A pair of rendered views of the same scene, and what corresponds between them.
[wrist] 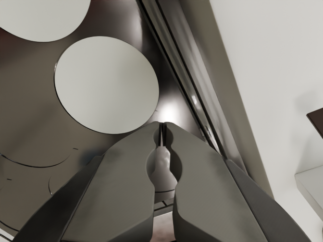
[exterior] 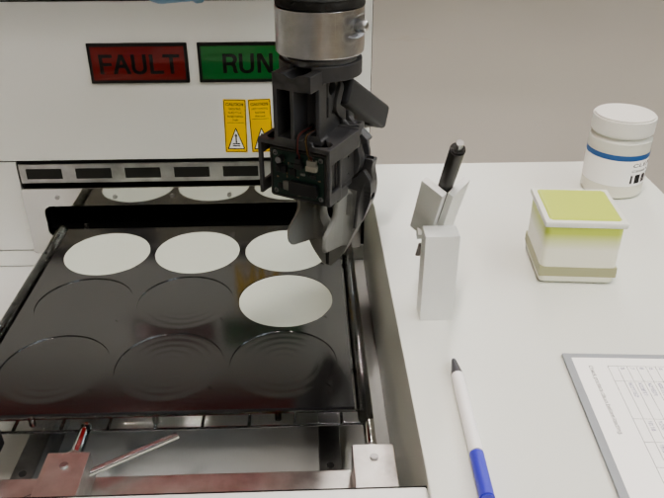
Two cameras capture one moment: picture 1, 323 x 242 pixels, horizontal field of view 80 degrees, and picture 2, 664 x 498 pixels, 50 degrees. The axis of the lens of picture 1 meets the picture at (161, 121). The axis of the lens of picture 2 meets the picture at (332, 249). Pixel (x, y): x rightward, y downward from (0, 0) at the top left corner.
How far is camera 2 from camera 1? 0.74 m
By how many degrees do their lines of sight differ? 88
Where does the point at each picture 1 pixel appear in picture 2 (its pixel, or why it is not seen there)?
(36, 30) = (268, 265)
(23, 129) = (185, 299)
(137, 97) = (306, 308)
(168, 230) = not seen: outside the picture
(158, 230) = not seen: outside the picture
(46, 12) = (283, 262)
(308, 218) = (432, 356)
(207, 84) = (377, 399)
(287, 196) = (409, 324)
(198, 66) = (373, 380)
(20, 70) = (234, 274)
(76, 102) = (253, 297)
